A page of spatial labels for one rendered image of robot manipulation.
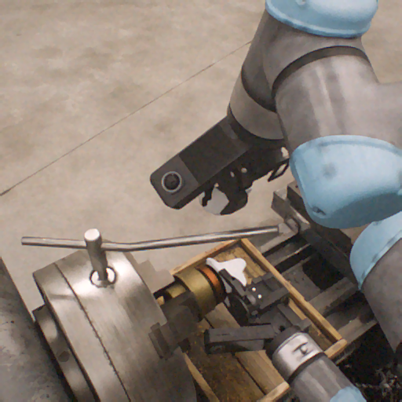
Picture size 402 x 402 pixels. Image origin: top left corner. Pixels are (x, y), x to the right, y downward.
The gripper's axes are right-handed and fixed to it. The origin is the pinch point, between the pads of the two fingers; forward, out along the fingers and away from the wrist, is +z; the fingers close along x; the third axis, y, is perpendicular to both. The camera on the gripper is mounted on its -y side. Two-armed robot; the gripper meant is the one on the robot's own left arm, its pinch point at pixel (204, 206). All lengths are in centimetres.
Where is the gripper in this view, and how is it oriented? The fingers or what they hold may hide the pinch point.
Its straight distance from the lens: 62.2
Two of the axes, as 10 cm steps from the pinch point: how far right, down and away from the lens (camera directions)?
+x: -5.3, -8.0, 2.8
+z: -2.0, 4.3, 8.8
